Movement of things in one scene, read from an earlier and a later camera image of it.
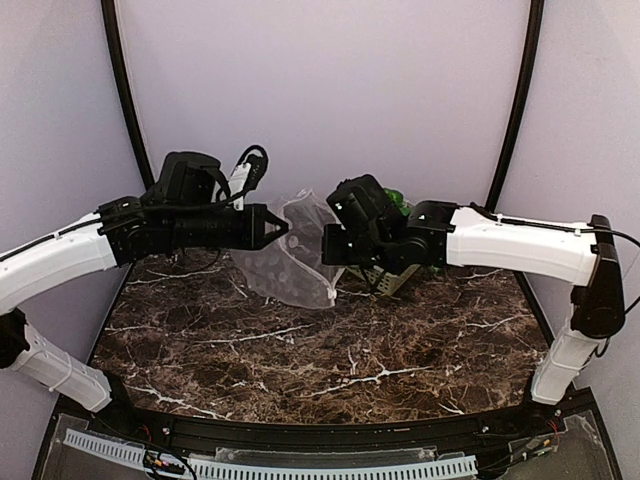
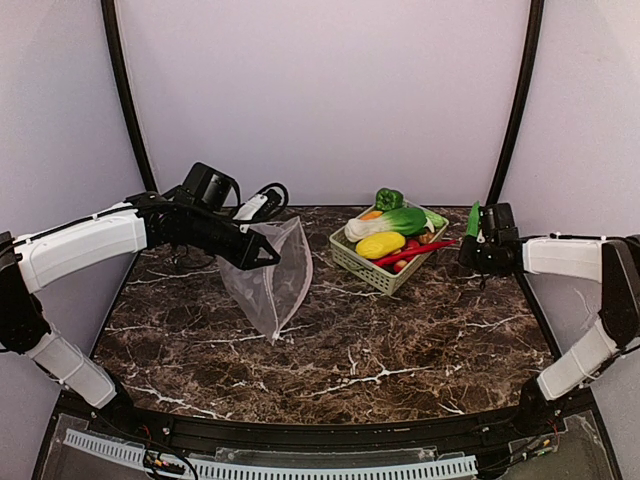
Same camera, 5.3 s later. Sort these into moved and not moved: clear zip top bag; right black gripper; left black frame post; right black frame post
Moved: right black gripper; clear zip top bag
Not moved: left black frame post; right black frame post
